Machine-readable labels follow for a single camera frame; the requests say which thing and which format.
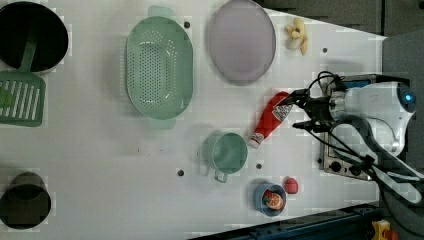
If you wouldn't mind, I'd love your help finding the pale purple round plate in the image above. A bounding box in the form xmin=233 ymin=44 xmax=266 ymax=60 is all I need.
xmin=208 ymin=0 xmax=276 ymax=85

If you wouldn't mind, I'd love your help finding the blue bowl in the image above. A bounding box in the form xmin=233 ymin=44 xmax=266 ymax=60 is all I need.
xmin=253 ymin=182 xmax=286 ymax=217

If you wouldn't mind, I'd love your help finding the dark grey cup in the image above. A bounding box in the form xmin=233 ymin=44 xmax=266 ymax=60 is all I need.
xmin=0 ymin=172 xmax=52 ymax=230

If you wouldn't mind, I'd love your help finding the orange slice toy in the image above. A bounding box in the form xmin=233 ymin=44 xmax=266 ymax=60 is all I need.
xmin=265 ymin=193 xmax=284 ymax=210

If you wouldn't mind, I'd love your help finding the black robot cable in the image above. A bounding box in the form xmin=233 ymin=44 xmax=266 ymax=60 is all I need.
xmin=306 ymin=70 xmax=424 ymax=239

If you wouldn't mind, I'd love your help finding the red strawberry toy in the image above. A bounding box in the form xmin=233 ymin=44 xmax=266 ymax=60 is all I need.
xmin=284 ymin=177 xmax=299 ymax=194

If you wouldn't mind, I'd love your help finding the red tomato toy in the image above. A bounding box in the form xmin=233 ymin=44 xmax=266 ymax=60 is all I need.
xmin=262 ymin=190 xmax=272 ymax=203

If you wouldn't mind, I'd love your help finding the black pot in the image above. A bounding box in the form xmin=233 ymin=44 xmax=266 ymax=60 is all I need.
xmin=0 ymin=1 xmax=69 ymax=72

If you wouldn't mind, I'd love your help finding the green mug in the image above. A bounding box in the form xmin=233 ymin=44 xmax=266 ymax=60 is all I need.
xmin=202 ymin=131 xmax=248 ymax=183

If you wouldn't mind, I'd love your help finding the black toaster oven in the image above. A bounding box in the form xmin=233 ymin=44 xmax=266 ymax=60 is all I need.
xmin=322 ymin=74 xmax=415 ymax=181

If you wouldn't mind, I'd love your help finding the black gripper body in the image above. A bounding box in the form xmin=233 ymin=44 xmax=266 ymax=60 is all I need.
xmin=304 ymin=97 xmax=334 ymax=125

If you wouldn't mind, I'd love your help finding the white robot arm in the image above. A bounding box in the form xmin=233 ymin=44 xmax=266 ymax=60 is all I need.
xmin=274 ymin=81 xmax=423 ymax=207

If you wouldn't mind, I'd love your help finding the green slotted spatula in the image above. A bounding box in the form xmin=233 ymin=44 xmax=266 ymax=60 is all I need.
xmin=0 ymin=36 xmax=46 ymax=127

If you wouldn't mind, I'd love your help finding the green plastic colander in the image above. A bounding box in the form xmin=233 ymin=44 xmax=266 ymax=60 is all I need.
xmin=125 ymin=5 xmax=194 ymax=130

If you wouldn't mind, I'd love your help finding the yellow clamp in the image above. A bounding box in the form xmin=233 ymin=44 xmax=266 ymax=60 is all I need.
xmin=371 ymin=220 xmax=399 ymax=240

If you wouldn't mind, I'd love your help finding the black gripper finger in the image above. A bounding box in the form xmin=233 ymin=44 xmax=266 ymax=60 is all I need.
xmin=278 ymin=89 xmax=310 ymax=107
xmin=292 ymin=121 xmax=330 ymax=133

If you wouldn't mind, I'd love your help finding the red ketchup bottle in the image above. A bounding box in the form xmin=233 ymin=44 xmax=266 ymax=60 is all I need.
xmin=248 ymin=91 xmax=292 ymax=149

